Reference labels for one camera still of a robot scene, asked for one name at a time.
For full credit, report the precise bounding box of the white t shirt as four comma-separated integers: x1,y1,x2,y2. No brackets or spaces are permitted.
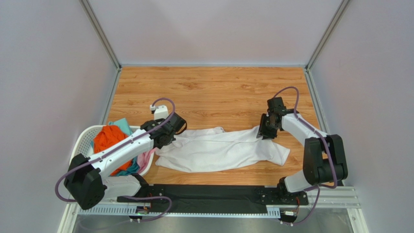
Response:
156,126,290,173

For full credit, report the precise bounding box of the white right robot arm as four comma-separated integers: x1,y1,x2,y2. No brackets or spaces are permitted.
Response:
258,97,348,193

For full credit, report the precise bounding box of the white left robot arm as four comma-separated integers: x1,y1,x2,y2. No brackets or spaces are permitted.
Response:
63,105,187,210

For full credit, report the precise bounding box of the pink t shirt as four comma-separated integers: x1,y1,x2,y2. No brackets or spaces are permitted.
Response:
137,149,156,176

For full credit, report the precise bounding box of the teal t shirt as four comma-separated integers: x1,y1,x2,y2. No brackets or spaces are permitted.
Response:
90,117,141,177

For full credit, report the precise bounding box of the orange t shirt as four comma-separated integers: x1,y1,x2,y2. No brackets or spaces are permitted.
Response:
93,124,134,177

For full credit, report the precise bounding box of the white plastic laundry basket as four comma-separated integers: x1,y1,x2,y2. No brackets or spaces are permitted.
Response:
69,125,155,178

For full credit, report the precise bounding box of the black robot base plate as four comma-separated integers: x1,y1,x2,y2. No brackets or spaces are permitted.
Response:
137,184,309,214

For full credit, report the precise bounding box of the aluminium frame rail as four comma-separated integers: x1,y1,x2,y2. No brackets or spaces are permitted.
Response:
58,184,368,233

